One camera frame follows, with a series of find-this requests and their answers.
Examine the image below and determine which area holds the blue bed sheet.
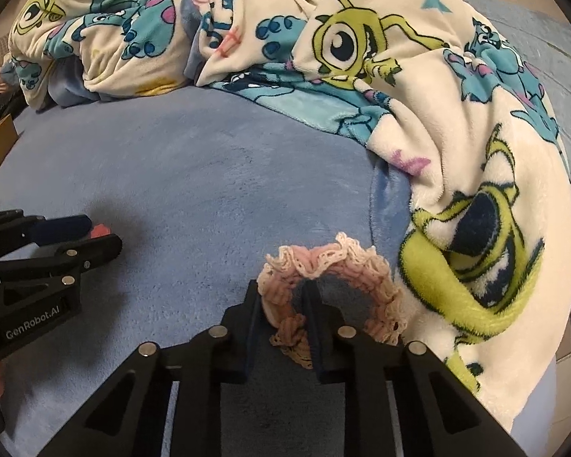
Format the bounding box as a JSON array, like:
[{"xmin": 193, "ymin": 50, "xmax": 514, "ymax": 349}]
[{"xmin": 0, "ymin": 0, "xmax": 571, "ymax": 457}]

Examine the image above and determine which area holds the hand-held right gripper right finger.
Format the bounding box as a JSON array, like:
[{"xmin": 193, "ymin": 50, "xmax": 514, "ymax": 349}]
[{"xmin": 301, "ymin": 281, "xmax": 529, "ymax": 457}]

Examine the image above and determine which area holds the pink scrunchie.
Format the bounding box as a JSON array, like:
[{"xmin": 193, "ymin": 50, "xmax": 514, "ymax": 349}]
[{"xmin": 257, "ymin": 232, "xmax": 408, "ymax": 369}]

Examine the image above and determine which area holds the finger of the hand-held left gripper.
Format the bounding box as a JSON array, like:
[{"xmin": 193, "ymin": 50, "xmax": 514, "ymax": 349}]
[
  {"xmin": 0, "ymin": 233, "xmax": 123, "ymax": 297},
  {"xmin": 0, "ymin": 209, "xmax": 92, "ymax": 251}
]

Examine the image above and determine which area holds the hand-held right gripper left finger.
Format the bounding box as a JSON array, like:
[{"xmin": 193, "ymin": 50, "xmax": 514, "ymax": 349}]
[{"xmin": 38, "ymin": 278, "xmax": 267, "ymax": 457}]

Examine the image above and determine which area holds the cartoon printed blanket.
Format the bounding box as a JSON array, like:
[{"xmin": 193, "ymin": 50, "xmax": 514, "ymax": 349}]
[{"xmin": 7, "ymin": 0, "xmax": 571, "ymax": 434}]

